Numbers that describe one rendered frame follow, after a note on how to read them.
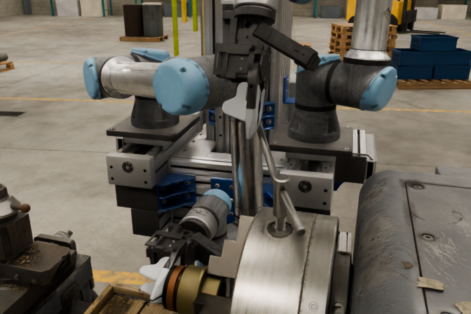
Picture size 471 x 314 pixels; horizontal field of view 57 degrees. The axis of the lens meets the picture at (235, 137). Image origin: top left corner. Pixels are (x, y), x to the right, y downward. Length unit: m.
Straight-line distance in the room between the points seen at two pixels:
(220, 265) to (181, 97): 0.33
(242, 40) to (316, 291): 0.41
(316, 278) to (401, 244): 0.12
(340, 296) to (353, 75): 0.62
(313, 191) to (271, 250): 0.53
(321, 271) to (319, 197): 0.55
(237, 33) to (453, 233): 0.44
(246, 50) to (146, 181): 0.65
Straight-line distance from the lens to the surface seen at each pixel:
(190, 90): 0.87
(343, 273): 0.68
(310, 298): 0.60
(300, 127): 1.22
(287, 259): 0.62
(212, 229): 0.94
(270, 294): 0.61
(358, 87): 1.12
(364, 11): 1.13
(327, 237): 0.65
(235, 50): 0.72
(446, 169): 0.89
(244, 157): 1.02
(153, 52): 1.31
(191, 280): 0.76
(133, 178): 1.28
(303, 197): 1.15
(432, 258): 0.61
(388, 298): 0.54
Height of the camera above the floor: 1.57
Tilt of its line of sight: 19 degrees down
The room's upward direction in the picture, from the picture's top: straight up
